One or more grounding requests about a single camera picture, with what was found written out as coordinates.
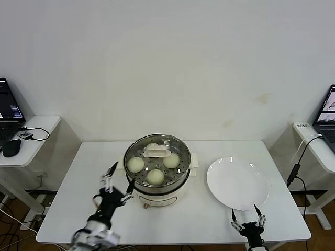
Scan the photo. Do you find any white wall socket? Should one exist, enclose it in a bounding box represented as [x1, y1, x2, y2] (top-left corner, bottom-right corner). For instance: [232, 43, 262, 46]
[35, 171, 48, 188]

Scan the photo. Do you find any white floor cable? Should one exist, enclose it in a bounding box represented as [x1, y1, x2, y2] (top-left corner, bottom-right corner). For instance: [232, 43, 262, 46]
[0, 209, 37, 233]

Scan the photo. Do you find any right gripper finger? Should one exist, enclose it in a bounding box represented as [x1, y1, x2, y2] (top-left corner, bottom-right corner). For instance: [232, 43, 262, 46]
[230, 208, 244, 231]
[252, 203, 267, 227]

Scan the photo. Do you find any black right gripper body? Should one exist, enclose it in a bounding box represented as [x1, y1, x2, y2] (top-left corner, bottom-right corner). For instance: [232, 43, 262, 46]
[240, 221, 265, 244]

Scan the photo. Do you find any white side desk with label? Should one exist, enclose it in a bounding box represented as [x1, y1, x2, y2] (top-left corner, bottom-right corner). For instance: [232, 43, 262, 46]
[292, 121, 335, 230]

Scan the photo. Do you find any glass lid with cream handle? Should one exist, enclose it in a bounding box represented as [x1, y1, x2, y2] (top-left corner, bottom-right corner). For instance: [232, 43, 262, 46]
[123, 133, 191, 184]

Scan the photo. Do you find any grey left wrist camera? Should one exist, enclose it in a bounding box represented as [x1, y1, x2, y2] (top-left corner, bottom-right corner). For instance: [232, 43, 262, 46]
[100, 229, 122, 247]

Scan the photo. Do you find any white side desk with mouse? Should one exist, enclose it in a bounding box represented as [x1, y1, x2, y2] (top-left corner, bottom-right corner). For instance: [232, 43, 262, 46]
[0, 115, 61, 215]

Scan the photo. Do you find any black floor cable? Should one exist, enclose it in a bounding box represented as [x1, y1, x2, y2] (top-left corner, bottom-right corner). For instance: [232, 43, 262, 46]
[0, 201, 37, 251]

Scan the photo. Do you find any white round plate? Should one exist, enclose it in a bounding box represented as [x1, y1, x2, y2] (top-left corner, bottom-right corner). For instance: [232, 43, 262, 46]
[206, 156, 270, 211]

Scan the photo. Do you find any grey laptop with bright screen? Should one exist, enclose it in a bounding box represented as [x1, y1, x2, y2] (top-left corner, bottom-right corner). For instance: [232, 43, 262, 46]
[311, 83, 335, 155]

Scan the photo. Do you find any stainless steel steamer basket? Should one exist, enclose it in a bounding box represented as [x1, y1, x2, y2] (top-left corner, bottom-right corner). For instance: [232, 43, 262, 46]
[122, 133, 191, 193]

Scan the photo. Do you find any black power adapter cable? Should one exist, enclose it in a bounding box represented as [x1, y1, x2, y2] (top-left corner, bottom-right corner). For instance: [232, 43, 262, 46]
[286, 134, 323, 215]

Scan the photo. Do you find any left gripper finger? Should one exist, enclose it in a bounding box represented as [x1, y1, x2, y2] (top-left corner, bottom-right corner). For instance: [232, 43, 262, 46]
[121, 178, 136, 205]
[100, 161, 120, 193]

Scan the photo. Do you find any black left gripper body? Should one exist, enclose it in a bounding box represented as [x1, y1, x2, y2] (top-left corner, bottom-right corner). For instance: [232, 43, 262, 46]
[92, 187, 127, 223]

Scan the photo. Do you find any black computer mouse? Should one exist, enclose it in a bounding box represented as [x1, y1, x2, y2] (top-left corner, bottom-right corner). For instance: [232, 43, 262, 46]
[2, 139, 21, 158]

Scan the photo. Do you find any thin black desk cable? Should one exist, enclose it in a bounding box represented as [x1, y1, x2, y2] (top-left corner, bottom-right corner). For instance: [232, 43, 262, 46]
[20, 127, 50, 142]

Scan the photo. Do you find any white charging cable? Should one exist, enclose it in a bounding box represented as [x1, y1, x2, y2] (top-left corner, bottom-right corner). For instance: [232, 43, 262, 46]
[290, 133, 323, 164]

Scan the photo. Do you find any cream electric cooking pot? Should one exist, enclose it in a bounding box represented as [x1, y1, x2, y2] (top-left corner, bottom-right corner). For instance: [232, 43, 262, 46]
[116, 152, 199, 210]

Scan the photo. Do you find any black laptop with dark screen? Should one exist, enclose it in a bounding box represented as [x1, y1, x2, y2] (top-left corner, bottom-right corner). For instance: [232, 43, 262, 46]
[0, 77, 27, 149]

